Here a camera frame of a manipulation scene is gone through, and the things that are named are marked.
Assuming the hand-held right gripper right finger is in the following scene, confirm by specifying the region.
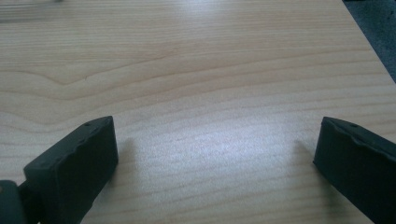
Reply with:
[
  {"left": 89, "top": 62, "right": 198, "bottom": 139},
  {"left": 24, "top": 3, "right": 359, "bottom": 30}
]
[{"left": 312, "top": 116, "right": 396, "bottom": 224}]

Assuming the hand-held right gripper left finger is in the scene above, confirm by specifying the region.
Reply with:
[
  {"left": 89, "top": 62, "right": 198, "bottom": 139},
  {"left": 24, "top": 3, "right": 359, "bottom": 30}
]
[{"left": 23, "top": 115, "right": 120, "bottom": 224}]

